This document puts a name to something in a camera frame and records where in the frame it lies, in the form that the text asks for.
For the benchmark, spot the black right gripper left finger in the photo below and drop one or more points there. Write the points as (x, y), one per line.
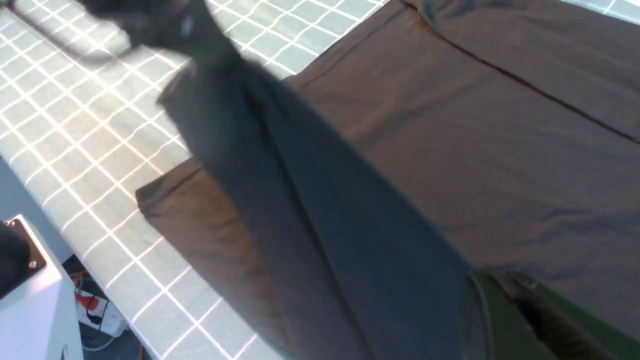
(496, 328)

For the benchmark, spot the green checkered tablecloth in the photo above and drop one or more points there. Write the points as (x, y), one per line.
(84, 140)

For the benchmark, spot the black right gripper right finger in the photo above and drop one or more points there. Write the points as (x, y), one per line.
(566, 330)

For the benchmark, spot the dark gray long-sleeve top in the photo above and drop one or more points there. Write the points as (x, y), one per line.
(341, 210)

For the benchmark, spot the white power strip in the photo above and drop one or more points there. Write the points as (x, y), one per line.
(95, 310)

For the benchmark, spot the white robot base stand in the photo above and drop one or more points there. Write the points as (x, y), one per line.
(38, 319)

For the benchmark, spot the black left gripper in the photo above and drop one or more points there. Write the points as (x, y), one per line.
(172, 25)

